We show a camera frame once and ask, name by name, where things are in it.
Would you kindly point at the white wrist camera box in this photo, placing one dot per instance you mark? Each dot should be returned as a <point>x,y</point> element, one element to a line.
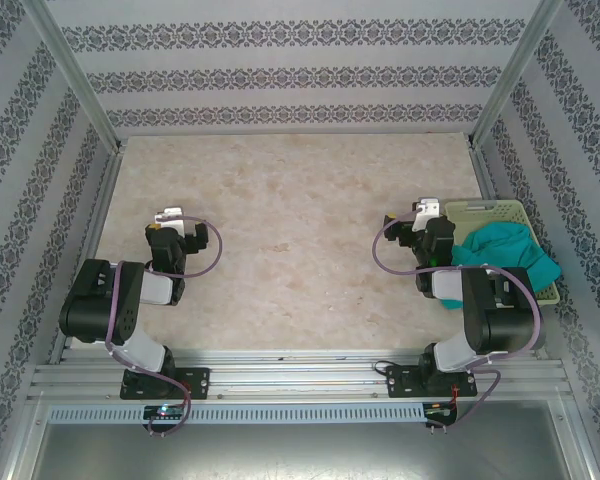
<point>170,220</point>
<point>425,212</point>

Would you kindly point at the right small circuit board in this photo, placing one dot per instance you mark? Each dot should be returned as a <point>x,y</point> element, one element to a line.
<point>440,410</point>

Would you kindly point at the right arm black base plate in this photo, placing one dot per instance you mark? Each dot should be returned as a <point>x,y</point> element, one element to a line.
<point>402,382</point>

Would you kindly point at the teal t-shirt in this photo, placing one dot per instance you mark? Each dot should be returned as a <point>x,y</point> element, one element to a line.
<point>505,250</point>

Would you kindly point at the aluminium frame post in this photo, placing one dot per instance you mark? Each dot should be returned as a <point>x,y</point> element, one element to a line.
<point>75,75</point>
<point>513,75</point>

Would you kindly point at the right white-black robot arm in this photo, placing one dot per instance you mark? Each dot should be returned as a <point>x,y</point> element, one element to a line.
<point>505,310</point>

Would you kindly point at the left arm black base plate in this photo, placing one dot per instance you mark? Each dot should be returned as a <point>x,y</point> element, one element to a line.
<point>195,382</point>

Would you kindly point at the aluminium mounting rail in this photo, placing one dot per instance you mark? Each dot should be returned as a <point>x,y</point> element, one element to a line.
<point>300,370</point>

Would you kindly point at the right aluminium frame post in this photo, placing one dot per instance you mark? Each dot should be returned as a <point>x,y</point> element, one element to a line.
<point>513,75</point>

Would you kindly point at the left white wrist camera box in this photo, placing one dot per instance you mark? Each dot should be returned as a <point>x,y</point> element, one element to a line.
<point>170,220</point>

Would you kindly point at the left aluminium frame post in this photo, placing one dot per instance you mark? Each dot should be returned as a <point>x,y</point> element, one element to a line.
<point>75,75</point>

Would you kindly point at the small circuit board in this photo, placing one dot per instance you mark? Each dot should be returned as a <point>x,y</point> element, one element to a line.
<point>440,410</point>
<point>164,411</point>

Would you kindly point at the pale green plastic basket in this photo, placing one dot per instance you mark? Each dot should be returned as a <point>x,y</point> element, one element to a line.
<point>505,212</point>

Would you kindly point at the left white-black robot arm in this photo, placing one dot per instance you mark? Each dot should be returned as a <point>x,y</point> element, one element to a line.
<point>100,305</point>

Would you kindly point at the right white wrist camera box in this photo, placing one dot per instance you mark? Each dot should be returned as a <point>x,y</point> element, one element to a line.
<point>425,212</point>

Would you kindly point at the left small circuit board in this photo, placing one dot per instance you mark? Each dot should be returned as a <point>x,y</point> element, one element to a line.
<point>164,411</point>

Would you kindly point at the grey metal sheet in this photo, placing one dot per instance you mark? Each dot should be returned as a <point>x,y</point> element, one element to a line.
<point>300,450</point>

